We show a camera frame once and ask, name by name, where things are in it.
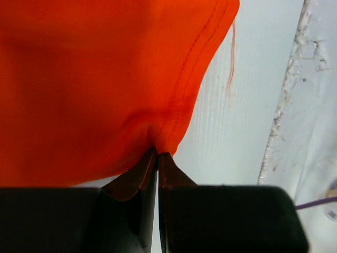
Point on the orange t shirt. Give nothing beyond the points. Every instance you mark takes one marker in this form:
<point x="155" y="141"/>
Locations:
<point x="87" y="87"/>

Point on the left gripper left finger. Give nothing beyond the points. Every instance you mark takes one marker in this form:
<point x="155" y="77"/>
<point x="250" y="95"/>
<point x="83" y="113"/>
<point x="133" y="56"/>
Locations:
<point x="123" y="214"/>

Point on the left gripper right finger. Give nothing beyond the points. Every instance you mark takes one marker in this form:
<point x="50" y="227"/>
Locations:
<point x="172" y="196"/>

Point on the white foam board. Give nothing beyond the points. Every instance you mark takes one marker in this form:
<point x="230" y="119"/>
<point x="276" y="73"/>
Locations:
<point x="300" y="156"/>

